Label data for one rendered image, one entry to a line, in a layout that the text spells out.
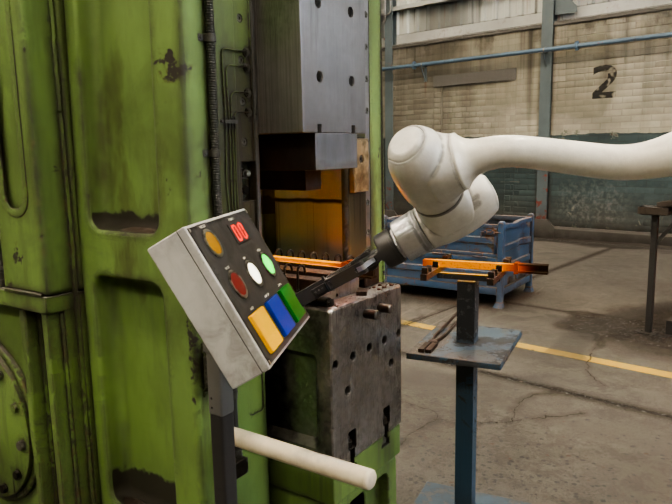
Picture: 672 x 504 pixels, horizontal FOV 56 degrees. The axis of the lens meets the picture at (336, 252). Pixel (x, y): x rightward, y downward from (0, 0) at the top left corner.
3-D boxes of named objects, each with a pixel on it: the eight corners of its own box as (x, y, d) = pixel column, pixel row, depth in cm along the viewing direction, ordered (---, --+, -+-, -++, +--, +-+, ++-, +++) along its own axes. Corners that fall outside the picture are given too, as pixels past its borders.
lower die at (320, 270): (359, 290, 185) (358, 261, 184) (319, 305, 169) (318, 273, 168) (250, 276, 209) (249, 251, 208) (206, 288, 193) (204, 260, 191)
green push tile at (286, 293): (306, 312, 137) (288, 282, 136) (299, 321, 129) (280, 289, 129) (299, 316, 137) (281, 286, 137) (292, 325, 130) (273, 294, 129)
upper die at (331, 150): (357, 167, 180) (357, 133, 178) (316, 170, 164) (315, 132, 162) (246, 167, 203) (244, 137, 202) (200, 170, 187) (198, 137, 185)
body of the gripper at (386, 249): (406, 263, 124) (366, 286, 126) (408, 255, 132) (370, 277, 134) (387, 230, 123) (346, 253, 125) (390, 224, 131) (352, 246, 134)
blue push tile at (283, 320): (296, 324, 127) (276, 292, 127) (287, 336, 120) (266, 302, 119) (288, 329, 128) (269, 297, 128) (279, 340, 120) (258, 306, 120)
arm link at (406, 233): (434, 245, 131) (409, 259, 132) (412, 207, 131) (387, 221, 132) (434, 252, 122) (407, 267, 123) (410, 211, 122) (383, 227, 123)
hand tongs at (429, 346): (461, 308, 258) (461, 305, 258) (471, 309, 257) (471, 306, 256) (418, 352, 204) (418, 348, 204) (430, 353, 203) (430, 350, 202)
